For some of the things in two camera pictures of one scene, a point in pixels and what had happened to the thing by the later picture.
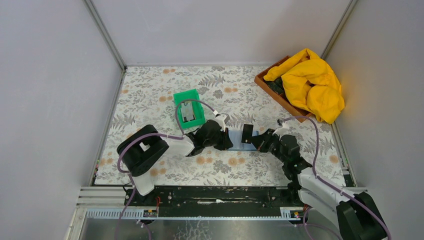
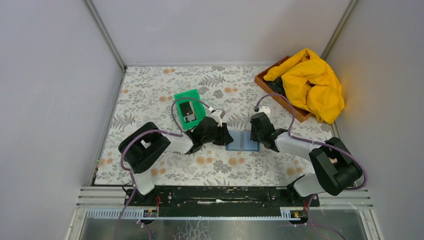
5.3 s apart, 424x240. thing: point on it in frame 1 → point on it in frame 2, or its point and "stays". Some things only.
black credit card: (247, 133) → (186, 109)
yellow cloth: (310, 85) stays
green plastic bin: (198, 110) stays
